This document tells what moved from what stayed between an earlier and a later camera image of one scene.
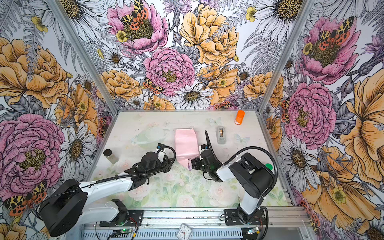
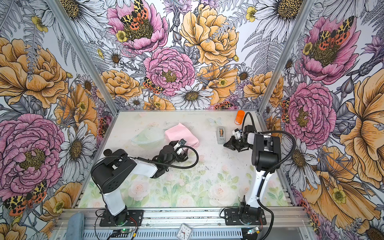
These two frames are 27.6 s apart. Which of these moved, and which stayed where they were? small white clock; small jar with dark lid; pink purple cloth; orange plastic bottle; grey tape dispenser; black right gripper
Moved: black right gripper; pink purple cloth
Stayed: grey tape dispenser; small white clock; small jar with dark lid; orange plastic bottle
